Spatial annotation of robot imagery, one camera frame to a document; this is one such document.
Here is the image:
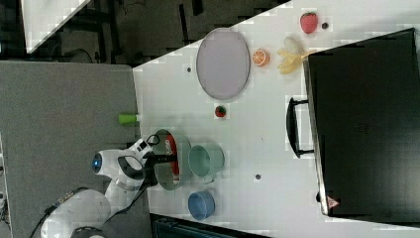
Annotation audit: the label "red strawberry near oven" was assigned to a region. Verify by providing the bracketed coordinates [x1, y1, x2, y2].
[300, 12, 318, 35]

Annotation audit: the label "small red strawberry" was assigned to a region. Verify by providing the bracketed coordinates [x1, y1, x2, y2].
[215, 105, 227, 118]

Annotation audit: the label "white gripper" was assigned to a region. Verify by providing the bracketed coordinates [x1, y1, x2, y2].
[145, 152, 177, 186]

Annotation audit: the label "green mug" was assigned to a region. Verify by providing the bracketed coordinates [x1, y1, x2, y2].
[188, 143, 225, 183]

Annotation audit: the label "blue bowl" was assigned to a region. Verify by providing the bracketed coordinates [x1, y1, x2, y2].
[187, 190, 215, 220]

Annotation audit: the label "black camera box with cable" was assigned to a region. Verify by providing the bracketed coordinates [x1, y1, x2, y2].
[136, 134, 160, 152]

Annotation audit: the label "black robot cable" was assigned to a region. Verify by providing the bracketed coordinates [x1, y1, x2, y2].
[108, 178, 150, 219]

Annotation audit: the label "red ketchup bottle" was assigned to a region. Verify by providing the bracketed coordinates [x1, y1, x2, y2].
[164, 134, 180, 184]

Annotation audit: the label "peeled banana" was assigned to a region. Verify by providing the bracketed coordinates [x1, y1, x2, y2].
[277, 37, 314, 74]

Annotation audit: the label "orange slice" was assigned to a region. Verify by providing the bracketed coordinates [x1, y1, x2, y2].
[252, 49, 270, 67]

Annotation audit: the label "grey partition panel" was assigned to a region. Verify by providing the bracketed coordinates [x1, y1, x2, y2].
[0, 60, 138, 238]

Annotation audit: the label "grey round plate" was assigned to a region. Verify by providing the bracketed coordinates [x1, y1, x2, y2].
[196, 28, 251, 100]

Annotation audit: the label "black toaster oven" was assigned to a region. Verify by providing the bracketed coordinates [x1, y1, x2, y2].
[302, 28, 420, 227]

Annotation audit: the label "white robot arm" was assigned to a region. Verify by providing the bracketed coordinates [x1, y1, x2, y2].
[37, 146, 177, 238]

